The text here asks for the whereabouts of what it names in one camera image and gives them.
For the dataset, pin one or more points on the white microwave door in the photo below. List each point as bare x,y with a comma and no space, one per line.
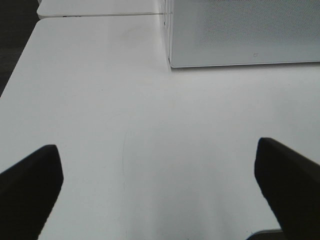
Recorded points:
242,32

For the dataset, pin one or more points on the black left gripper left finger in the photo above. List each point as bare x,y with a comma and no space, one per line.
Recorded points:
28,192

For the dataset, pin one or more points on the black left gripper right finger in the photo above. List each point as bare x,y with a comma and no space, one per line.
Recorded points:
290,183

